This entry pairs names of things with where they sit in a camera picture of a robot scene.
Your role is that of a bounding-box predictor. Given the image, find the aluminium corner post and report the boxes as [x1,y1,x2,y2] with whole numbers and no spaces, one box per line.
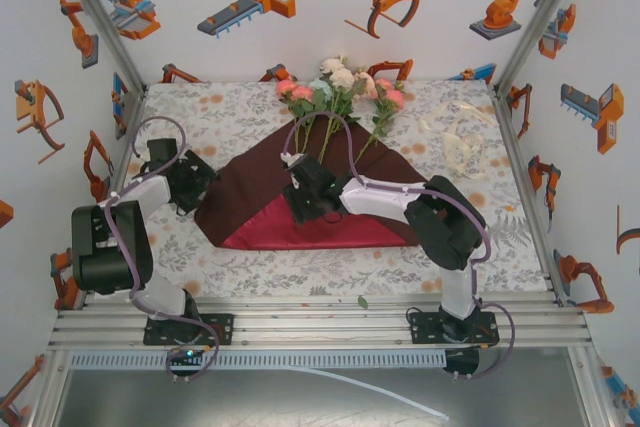
[492,0,595,94]
[49,0,150,94]

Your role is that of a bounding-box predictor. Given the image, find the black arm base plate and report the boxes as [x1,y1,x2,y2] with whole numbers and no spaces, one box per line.
[409,309,499,347]
[143,314,235,347]

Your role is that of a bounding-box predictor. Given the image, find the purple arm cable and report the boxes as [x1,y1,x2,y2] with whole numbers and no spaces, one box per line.
[107,115,221,385]
[282,110,517,381]

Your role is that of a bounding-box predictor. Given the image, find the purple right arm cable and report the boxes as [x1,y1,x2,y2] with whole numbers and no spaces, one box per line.
[282,110,517,381]

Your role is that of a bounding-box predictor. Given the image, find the white plastic tube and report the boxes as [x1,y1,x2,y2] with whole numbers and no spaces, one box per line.
[279,365,451,421]

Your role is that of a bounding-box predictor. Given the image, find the black controller module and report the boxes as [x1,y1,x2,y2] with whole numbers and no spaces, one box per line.
[443,348,482,375]
[166,345,206,366]

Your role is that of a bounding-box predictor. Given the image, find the cream ribbon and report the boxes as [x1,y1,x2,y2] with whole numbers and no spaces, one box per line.
[418,100,489,183]

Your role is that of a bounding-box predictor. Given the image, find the white slotted cable duct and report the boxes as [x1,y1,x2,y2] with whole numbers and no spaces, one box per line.
[69,350,447,370]

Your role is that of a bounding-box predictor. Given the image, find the white and blue flower sprig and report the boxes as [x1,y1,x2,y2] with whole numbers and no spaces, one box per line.
[307,55,364,164]

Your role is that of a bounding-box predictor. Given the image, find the aluminium side rail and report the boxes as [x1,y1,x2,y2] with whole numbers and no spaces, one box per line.
[74,86,150,309]
[492,86,567,306]

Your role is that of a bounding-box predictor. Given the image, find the pink rose sprig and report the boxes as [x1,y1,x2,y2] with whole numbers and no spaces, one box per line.
[352,71,407,168]
[274,76,321,156]

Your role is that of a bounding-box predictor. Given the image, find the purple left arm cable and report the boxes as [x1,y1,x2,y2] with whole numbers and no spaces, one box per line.
[107,115,221,385]

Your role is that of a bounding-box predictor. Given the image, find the floral printed tablecloth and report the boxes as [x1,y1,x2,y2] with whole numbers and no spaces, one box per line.
[93,79,552,299]

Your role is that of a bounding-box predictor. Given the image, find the dark red wrapping paper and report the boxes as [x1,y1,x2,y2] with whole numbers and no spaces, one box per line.
[193,119,431,251]

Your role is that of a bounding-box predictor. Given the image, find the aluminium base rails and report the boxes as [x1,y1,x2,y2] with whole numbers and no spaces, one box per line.
[47,291,594,354]

